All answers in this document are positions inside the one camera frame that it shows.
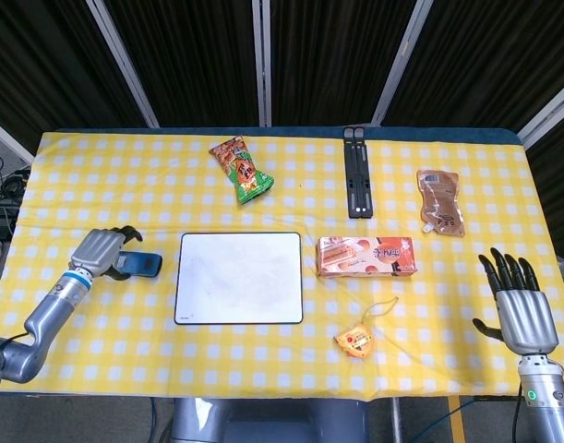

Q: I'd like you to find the blue eraser block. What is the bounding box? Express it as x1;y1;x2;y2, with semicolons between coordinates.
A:
114;251;164;279

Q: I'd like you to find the orange green snack bag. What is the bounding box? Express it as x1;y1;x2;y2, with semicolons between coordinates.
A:
209;135;276;207

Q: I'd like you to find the black cables bundle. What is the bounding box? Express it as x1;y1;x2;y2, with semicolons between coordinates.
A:
0;154;32;209

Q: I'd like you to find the orange tape measure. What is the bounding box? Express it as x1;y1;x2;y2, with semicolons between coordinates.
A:
332;296;400;359

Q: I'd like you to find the black folding stand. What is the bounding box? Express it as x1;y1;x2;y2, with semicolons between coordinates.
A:
342;125;375;220

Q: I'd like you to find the orange biscuit box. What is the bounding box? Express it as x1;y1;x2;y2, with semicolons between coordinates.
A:
316;236;420;279

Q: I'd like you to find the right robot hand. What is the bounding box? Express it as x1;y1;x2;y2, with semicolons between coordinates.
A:
472;247;561;355

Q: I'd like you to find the white drawing board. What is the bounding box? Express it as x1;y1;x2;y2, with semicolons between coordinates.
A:
174;231;305;326

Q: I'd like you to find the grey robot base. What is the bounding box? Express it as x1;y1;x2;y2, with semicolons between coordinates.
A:
171;397;370;443

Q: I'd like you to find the yellow checkered tablecloth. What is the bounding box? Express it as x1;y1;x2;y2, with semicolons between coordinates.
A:
0;132;564;401

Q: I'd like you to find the brown sauce pouch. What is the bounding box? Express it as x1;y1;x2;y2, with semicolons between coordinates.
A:
416;169;466;238

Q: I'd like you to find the white partition frame post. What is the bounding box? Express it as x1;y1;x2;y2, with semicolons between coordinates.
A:
0;113;33;174
369;0;436;126
515;76;564;150
250;0;273;127
85;0;161;128

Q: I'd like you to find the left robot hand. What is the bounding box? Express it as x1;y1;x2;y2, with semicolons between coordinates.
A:
69;225;144;281

